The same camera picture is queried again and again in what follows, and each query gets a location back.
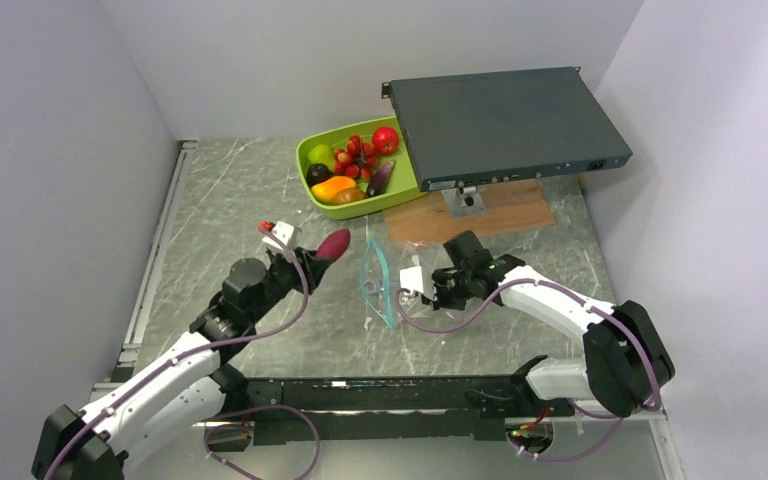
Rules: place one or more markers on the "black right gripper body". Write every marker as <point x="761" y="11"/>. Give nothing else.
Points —
<point x="451" y="290"/>

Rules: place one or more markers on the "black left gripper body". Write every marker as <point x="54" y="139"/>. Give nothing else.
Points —
<point x="287" y="275"/>

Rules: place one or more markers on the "magenta fake sweet potato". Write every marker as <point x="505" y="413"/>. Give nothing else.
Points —
<point x="334" y="245"/>

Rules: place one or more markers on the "clear zip top bag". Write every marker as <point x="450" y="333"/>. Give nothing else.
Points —
<point x="374" y="265"/>

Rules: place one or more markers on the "orange fake fruit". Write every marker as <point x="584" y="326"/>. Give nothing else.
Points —
<point x="324" y="192"/>

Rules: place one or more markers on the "dark purple fake fruit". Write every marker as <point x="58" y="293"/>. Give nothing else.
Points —
<point x="317" y="173"/>

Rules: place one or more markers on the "purple fake eggplant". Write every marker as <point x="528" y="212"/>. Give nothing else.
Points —
<point x="379" y="181"/>

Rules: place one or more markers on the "red fake apple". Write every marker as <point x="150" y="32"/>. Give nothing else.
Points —
<point x="385" y="140"/>

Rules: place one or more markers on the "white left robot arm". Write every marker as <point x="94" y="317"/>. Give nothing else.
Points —
<point x="192" y="381"/>

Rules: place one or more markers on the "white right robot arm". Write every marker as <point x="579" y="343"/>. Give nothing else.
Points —
<point x="624" y="362"/>

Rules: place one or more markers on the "chrome combination wrench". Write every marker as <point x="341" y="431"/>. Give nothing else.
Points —
<point x="372" y="287"/>

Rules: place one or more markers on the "wooden board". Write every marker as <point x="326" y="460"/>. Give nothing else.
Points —
<point x="509" y="208"/>

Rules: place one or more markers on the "lime green plastic tub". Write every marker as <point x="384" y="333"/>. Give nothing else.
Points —
<point x="356" y="139"/>

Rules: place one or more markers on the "dark grey rack device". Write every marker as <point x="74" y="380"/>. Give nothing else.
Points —
<point x="482" y="128"/>

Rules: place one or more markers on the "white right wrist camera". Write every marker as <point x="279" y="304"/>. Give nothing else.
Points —
<point x="416" y="280"/>

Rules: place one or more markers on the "metal stand base plate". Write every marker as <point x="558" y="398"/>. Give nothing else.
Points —
<point x="464" y="201"/>

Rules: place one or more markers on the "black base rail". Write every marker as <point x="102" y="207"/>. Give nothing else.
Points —
<point x="482" y="407"/>

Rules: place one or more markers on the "aluminium frame rail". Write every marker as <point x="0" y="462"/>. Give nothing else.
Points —
<point x="135" y="332"/>

